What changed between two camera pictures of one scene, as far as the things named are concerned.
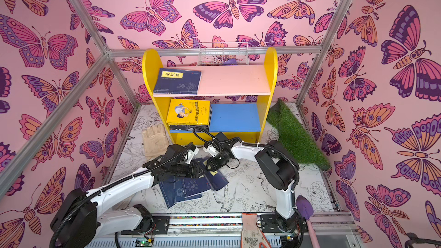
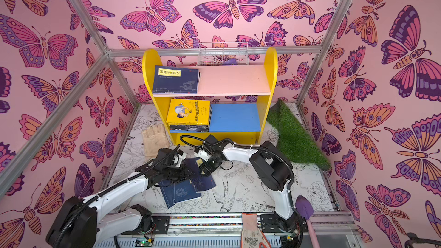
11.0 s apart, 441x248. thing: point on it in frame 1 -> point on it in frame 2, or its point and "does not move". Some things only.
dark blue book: x=217 y=178 -> x=175 y=80
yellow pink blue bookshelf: x=228 y=101 does not move
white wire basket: x=233 y=53 does not move
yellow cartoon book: x=186 y=111 does not move
